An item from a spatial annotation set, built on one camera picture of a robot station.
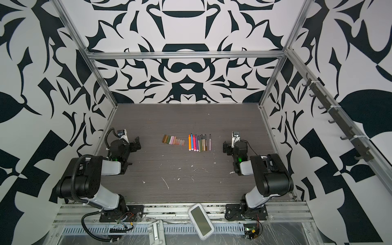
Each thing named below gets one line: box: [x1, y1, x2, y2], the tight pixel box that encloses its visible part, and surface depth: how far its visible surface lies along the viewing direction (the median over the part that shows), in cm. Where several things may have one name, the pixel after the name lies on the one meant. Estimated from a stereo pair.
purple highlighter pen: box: [194, 134, 200, 153], surface depth 100 cm
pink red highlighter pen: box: [192, 134, 197, 152], surface depth 101 cm
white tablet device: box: [187, 203, 215, 241], surface depth 70 cm
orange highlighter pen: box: [188, 134, 192, 152], surface depth 101 cm
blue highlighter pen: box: [190, 133, 194, 152], surface depth 101 cm
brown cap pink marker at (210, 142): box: [208, 133, 212, 152], surface depth 101 cm
